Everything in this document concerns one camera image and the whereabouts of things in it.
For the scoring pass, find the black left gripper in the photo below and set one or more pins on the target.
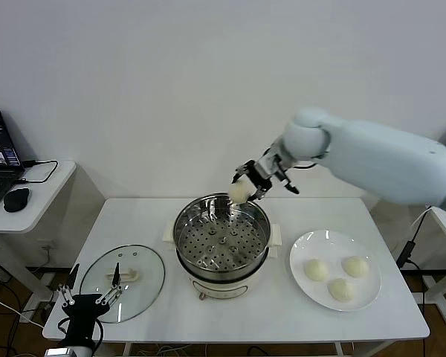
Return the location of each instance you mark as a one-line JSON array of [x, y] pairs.
[[82, 312]]

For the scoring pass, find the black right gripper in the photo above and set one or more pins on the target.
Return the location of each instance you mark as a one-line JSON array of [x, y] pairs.
[[269, 165]]

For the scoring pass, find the white steamed baozi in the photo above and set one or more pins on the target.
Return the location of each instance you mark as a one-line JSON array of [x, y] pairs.
[[355, 266], [341, 290], [315, 270], [241, 191]]

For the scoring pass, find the round glass pot lid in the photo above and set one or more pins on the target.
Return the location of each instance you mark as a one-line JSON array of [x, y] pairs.
[[134, 260]]

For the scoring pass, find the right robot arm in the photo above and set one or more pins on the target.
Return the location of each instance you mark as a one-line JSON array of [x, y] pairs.
[[375, 160]]

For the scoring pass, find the perforated steel steamer basket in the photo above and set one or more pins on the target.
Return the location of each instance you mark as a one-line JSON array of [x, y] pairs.
[[193, 223]]

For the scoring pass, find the black computer mouse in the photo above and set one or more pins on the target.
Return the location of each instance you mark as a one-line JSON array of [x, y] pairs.
[[16, 200]]

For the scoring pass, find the cream electric cooker pot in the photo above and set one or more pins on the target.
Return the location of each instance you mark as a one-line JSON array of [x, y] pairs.
[[223, 286]]

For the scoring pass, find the round white plate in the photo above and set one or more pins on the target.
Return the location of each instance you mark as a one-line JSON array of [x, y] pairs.
[[357, 245]]

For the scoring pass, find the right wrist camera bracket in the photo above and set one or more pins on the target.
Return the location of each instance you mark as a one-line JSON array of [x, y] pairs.
[[291, 187]]

